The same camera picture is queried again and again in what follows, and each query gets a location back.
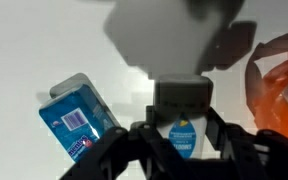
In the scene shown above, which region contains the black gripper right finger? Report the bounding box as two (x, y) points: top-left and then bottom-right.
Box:
(206, 106), (288, 180)

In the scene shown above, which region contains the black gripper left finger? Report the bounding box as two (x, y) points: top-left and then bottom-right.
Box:
(59, 104), (198, 180)

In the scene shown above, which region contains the white container with blue label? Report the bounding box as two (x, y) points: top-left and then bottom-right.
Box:
(153, 73), (215, 160)

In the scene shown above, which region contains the orange plastic bag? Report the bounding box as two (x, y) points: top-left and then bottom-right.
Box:
(244, 30), (288, 148)

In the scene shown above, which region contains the blue mints box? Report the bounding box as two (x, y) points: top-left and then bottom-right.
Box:
(38, 72), (122, 164)

